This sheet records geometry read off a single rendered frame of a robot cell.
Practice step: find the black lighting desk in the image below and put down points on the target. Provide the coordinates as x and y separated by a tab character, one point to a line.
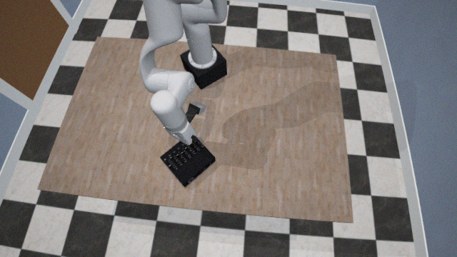
187	162

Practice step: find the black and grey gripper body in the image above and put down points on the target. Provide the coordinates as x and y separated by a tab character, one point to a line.
185	134

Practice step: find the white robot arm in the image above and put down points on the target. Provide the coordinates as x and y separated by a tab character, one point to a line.
166	25

